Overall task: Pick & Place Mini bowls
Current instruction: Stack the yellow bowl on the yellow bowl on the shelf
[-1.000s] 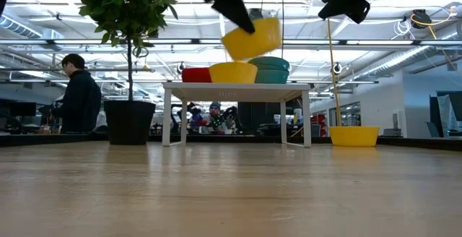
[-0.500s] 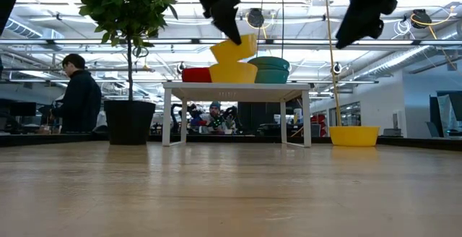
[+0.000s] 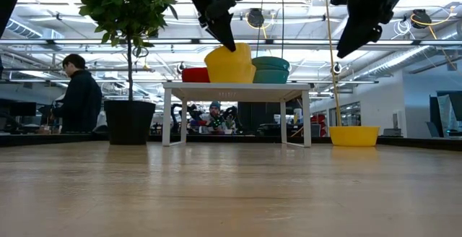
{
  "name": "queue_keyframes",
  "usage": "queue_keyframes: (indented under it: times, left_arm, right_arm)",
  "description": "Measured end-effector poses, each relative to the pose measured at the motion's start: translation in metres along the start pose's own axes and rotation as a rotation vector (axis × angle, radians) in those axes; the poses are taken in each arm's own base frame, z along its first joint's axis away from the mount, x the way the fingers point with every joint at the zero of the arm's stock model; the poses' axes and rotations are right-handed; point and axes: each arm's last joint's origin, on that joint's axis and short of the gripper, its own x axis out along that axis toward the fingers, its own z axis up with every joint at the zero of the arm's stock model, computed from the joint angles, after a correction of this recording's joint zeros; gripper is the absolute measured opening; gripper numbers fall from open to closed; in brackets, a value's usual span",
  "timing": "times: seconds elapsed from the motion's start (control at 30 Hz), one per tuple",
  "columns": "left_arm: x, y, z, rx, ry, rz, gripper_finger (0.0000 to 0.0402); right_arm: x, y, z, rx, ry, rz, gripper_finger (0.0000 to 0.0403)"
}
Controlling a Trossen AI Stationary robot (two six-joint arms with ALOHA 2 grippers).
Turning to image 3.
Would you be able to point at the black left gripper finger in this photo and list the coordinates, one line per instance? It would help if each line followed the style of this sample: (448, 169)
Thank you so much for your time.
(225, 31)

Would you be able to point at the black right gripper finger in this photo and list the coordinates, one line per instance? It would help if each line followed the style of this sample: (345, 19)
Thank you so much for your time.
(357, 34)

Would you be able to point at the teal bowl patterned inside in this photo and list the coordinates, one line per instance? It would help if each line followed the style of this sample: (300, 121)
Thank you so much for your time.
(272, 77)
(272, 61)
(274, 68)

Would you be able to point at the white perforated metal shelf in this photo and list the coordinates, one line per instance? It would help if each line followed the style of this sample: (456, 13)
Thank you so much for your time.
(234, 91)

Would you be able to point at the green leafy plant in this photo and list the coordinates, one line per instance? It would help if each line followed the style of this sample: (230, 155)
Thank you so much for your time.
(122, 5)

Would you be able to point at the person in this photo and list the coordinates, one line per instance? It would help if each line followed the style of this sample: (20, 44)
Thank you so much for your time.
(83, 99)
(215, 112)

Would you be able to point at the dark partition panel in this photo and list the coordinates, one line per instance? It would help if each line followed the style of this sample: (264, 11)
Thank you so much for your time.
(435, 107)

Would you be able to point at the black plant pot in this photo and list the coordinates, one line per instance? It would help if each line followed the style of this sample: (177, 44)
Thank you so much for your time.
(129, 123)

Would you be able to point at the black computer monitor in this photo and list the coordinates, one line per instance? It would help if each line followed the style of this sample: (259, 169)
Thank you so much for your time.
(21, 108)

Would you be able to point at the ceiling light rail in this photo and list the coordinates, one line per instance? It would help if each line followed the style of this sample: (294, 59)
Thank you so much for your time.
(307, 42)

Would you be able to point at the silver ventilation duct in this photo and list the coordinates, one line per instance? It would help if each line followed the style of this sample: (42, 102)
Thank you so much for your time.
(404, 58)

